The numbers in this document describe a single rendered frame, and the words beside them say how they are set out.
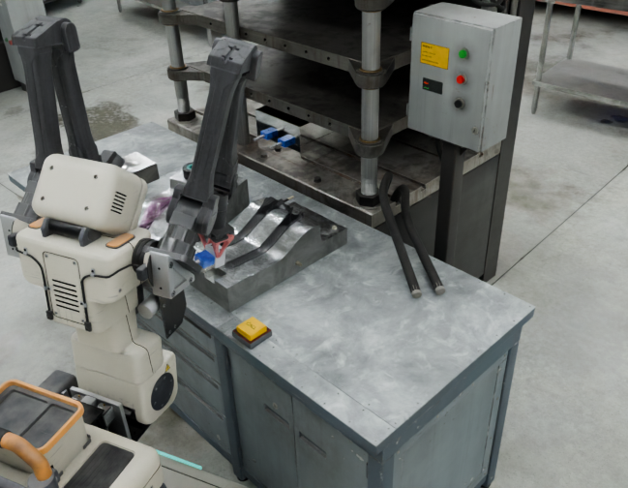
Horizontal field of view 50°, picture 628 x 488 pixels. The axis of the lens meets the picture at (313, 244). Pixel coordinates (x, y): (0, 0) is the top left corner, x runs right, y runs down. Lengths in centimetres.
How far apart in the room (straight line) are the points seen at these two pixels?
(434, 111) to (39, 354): 204
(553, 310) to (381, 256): 137
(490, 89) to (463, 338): 78
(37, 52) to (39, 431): 86
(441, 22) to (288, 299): 97
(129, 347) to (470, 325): 93
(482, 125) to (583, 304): 146
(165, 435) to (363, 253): 111
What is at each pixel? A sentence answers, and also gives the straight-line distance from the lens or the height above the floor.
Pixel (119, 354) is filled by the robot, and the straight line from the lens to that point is 179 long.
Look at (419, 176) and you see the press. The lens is 271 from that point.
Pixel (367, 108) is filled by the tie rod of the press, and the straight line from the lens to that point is 233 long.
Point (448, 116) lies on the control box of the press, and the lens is 229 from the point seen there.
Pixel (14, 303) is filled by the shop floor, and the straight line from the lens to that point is 368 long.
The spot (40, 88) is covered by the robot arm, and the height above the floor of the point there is 149.
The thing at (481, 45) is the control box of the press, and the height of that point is 141.
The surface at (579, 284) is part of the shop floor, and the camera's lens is 359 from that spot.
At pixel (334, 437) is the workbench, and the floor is 62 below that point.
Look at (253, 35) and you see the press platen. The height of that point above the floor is 127.
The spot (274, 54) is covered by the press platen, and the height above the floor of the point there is 104.
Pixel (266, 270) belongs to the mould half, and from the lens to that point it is 203.
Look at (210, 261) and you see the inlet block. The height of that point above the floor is 96.
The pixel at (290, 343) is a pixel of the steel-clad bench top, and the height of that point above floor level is 80.
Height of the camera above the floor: 206
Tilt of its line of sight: 34 degrees down
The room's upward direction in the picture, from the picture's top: 2 degrees counter-clockwise
